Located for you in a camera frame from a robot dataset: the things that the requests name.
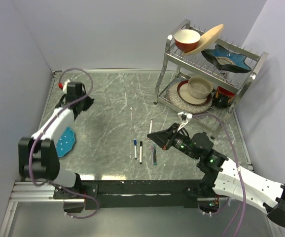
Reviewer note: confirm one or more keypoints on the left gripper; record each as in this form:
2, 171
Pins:
89, 101

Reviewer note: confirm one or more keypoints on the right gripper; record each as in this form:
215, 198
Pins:
165, 138

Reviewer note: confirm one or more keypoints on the green gel pen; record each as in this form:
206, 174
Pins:
155, 156

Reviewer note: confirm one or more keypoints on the purple highlighter pen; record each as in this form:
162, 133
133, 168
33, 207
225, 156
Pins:
152, 153

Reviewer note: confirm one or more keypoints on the white red-tip marker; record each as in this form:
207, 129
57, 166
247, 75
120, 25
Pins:
151, 126

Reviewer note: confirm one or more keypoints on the white blue-tip marker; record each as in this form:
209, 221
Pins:
135, 152

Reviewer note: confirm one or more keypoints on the white black-tip marker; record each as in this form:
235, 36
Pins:
140, 155

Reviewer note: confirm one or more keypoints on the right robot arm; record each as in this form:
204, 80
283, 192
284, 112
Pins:
221, 174

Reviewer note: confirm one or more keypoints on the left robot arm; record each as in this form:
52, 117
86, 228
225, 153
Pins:
37, 155

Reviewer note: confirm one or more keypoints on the silver glitter plate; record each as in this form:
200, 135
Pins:
173, 96

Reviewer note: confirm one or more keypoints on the blue polka dot plate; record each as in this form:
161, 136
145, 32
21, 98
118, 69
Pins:
65, 143

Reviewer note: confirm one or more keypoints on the red brown plate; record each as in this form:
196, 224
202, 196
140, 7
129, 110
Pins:
186, 97

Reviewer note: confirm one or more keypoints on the beige ceramic bowl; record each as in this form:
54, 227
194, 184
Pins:
199, 87

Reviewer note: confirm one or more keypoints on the black red patterned cup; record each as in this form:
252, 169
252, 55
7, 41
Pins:
222, 98

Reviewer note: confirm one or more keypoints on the steel dish rack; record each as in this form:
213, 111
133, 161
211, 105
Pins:
194, 62

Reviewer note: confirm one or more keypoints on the blue star-shaped dish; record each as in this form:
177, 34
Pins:
224, 60

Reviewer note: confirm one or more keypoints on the red white bowl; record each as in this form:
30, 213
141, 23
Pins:
187, 40

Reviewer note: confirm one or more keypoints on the beige wooden plate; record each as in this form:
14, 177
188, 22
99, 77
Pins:
207, 39

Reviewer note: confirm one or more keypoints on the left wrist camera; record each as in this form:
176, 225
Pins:
63, 85

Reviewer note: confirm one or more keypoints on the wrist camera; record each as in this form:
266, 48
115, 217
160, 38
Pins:
63, 85
185, 118

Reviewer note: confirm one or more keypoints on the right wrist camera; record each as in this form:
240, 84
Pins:
185, 118

